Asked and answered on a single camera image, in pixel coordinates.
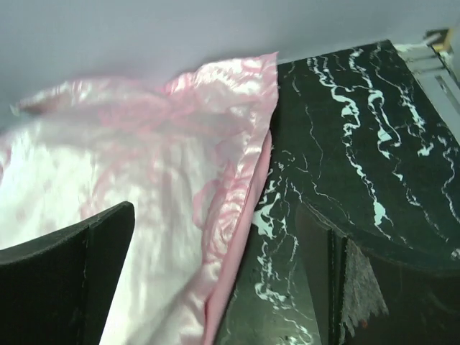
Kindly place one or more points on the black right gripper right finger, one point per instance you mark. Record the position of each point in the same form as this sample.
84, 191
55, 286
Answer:
369, 290

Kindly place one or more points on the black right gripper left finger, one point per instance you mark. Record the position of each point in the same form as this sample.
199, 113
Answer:
58, 288

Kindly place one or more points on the pink satin pillowcase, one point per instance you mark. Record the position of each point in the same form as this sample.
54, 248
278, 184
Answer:
192, 158

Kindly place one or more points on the aluminium frame rails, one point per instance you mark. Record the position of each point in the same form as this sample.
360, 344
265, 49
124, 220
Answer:
435, 64

